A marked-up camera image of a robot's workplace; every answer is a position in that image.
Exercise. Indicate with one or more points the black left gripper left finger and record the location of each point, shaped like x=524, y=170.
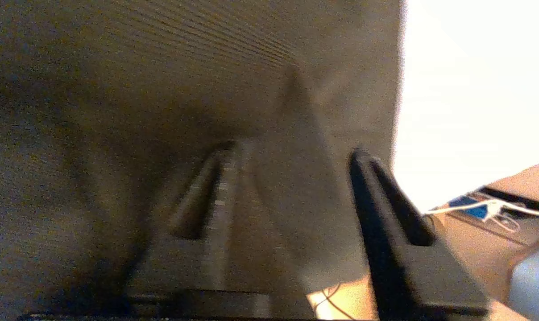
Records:
x=193, y=263

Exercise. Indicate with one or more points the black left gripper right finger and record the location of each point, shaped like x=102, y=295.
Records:
x=412, y=267

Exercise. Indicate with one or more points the black zip hoodie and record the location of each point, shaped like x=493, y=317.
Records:
x=184, y=89

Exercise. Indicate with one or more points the small blue floor object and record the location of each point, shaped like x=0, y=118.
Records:
x=470, y=207

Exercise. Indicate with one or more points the blue-grey box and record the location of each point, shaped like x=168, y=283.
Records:
x=532, y=285

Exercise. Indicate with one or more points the blue bed sheet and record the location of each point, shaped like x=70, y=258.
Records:
x=466, y=89

